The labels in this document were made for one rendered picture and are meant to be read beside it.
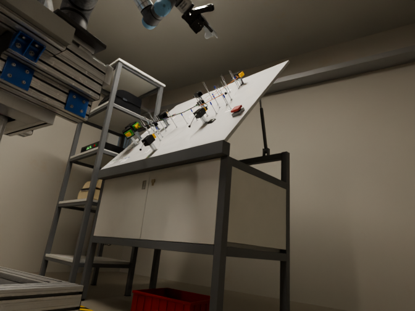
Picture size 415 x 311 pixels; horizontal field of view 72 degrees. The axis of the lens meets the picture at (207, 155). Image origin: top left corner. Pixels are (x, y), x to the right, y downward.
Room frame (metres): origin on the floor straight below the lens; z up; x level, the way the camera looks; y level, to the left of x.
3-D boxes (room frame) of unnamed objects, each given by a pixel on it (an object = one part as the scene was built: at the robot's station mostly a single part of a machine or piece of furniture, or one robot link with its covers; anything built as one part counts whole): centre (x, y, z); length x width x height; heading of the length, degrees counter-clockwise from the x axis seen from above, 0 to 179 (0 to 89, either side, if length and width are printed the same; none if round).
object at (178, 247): (1.88, 0.12, 0.40); 1.18 x 0.60 x 0.80; 46
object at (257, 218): (1.89, 0.11, 0.60); 1.17 x 0.58 x 0.40; 46
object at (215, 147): (1.66, 0.34, 0.83); 1.18 x 0.05 x 0.06; 46
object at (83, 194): (2.34, 0.82, 0.76); 0.30 x 0.21 x 0.20; 139
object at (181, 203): (1.48, 0.13, 0.60); 0.55 x 0.03 x 0.39; 46
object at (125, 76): (2.46, 0.86, 0.92); 0.60 x 0.50 x 1.85; 46
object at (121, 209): (1.87, 0.52, 0.60); 0.55 x 0.02 x 0.39; 46
